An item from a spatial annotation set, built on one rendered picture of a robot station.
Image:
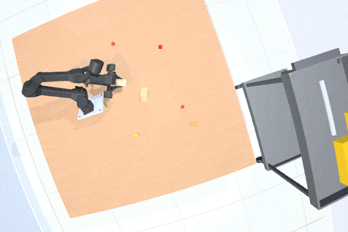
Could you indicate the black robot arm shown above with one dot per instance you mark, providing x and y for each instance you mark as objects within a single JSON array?
[{"x": 33, "y": 87}]

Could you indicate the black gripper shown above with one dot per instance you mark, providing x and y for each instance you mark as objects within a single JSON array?
[{"x": 108, "y": 93}]

